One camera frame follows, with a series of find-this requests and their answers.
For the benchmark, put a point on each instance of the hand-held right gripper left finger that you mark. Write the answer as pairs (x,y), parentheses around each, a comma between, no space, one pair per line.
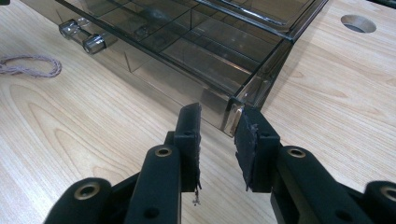
(186,140)

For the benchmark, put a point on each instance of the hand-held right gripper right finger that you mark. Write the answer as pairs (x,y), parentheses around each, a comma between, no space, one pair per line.
(261,149)

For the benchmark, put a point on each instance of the smoked clear drawer box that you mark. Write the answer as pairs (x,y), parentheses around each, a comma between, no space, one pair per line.
(280,12)

